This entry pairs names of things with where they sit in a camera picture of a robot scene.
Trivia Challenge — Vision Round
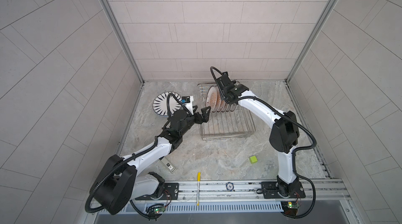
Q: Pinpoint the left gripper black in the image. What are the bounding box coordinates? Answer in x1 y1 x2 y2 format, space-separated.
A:
177 105 211 138

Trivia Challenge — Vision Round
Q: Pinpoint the orange sunburst plate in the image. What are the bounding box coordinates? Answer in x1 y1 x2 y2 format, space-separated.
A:
206 86 217 112
217 99 225 112
221 102 228 113

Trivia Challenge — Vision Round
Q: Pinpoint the black striped white plate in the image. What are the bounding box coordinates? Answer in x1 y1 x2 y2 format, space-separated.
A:
152 92 182 117

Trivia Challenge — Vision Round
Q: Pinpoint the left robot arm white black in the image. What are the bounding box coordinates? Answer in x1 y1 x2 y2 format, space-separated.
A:
84 106 211 215

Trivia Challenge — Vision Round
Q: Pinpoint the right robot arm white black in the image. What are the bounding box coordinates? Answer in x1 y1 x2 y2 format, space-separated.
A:
210 67 299 198

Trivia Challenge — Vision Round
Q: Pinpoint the rearmost white plate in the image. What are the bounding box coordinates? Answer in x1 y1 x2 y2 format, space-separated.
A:
230 103 238 112

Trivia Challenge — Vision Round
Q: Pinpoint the yellow white pen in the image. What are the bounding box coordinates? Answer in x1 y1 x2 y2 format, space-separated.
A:
196 172 201 207

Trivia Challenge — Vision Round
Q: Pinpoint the black silver remote tool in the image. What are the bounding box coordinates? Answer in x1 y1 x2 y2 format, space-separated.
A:
160 158 175 173

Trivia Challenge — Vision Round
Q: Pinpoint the green cube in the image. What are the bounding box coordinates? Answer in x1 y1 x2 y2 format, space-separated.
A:
249 156 258 164

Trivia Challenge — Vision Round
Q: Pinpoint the round blue white token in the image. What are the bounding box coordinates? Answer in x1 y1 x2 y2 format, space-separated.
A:
226 182 234 192

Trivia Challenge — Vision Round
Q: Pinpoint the left circuit board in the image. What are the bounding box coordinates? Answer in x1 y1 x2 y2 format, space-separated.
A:
146 204 165 219

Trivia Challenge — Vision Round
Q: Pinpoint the circuit board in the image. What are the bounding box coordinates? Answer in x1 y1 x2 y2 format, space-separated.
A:
281 202 300 217
146 204 165 219

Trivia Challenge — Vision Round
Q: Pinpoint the right circuit board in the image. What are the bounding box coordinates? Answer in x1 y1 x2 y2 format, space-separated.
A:
281 202 300 217

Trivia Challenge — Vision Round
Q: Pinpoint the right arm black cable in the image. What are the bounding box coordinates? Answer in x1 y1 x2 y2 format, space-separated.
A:
209 66 317 219

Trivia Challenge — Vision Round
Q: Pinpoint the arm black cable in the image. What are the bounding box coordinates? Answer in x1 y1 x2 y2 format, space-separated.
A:
84 93 189 214
209 66 317 219

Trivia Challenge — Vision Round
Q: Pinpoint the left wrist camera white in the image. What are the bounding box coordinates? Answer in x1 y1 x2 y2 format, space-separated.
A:
181 96 194 115

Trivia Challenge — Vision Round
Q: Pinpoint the metal wire dish rack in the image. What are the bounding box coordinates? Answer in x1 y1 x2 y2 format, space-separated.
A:
197 81 256 141

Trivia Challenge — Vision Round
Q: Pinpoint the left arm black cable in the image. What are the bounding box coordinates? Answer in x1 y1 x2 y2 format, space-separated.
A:
84 93 189 214

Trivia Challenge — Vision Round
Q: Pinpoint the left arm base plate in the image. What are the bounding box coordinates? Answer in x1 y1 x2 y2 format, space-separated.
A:
135 183 179 201

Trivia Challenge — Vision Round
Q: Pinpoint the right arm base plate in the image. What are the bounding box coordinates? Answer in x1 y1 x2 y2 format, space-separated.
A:
260 181 306 200

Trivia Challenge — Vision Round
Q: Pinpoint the aluminium mounting rail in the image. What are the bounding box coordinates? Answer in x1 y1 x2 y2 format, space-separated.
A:
133 179 350 204

